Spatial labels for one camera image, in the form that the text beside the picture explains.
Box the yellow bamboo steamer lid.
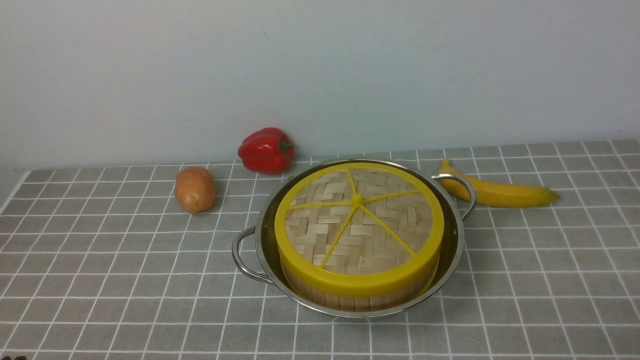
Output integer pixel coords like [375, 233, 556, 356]
[273, 162, 445, 299]

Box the yellow bamboo steamer basket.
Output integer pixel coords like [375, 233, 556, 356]
[279, 249, 441, 312]

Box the stainless steel pot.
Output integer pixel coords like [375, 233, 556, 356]
[231, 158, 477, 319]

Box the red bell pepper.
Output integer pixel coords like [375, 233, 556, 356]
[237, 127, 295, 174]

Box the brown potato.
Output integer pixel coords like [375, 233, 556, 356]
[174, 166, 216, 214]

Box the yellow banana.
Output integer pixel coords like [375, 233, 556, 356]
[439, 158, 560, 208]

